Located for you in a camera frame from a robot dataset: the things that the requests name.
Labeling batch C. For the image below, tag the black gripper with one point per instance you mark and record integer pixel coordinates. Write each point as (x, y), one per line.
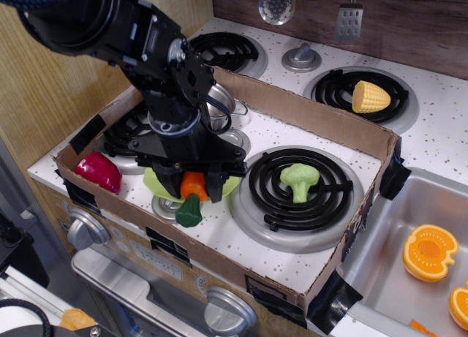
(176, 146)

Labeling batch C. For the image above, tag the orange toy carrot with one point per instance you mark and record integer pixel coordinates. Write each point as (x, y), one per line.
(194, 194)

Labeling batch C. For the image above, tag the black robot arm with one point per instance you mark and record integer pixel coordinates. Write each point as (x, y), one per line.
(160, 63)

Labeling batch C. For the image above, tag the light green plastic plate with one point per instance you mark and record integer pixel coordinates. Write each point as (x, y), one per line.
(151, 181)

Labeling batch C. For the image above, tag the silver front stove knob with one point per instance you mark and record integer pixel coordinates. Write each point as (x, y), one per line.
(164, 209)

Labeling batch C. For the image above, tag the silver stove knob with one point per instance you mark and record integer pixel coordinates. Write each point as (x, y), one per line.
(164, 209)
(302, 59)
(235, 143)

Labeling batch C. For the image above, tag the silver middle stove knob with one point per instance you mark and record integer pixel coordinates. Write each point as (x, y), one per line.
(235, 143)

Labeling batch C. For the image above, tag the stainless steel pot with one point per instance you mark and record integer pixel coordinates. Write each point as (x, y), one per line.
(222, 107)

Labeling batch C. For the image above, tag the front right black burner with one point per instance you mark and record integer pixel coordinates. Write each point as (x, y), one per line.
(262, 206)

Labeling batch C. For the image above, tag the red toy bell pepper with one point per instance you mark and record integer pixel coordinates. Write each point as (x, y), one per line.
(98, 169)

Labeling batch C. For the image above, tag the green toy broccoli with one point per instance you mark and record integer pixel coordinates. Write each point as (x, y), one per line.
(300, 178)

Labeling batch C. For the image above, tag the brown cardboard fence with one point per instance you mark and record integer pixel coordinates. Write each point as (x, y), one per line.
(280, 287)

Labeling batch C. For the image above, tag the left silver oven knob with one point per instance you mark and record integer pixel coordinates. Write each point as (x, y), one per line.
(85, 230)

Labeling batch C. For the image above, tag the silver oven knob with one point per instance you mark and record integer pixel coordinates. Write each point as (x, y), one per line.
(226, 314)
(85, 230)

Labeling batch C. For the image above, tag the right silver oven knob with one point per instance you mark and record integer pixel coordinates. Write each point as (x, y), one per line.
(226, 314)

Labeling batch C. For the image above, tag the silver back stove knob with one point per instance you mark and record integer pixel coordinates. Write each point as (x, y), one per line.
(302, 59)

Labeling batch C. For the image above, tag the orange object bottom left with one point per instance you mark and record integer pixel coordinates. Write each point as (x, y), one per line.
(75, 319)

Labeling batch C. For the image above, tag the hanging metal strainer ladle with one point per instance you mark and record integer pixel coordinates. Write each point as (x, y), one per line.
(276, 12)

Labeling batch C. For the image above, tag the yellow toy corn cob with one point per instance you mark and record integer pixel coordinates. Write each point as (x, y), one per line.
(369, 98)

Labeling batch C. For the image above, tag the back right black burner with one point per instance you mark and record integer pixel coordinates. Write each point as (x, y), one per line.
(335, 88)

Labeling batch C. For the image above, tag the hanging metal slotted spatula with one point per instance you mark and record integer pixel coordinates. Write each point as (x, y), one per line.
(349, 21)

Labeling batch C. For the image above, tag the stainless steel sink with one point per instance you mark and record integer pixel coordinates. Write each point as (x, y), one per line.
(392, 298)

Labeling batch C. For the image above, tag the large orange fruit half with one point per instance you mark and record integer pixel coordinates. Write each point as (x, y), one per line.
(428, 252)

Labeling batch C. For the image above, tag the small orange piece in sink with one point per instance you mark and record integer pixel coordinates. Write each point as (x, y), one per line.
(421, 328)

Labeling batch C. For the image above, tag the small orange fruit half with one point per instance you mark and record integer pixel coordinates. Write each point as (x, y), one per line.
(457, 305)

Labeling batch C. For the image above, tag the silver oven door handle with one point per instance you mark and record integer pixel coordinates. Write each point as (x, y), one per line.
(141, 303)

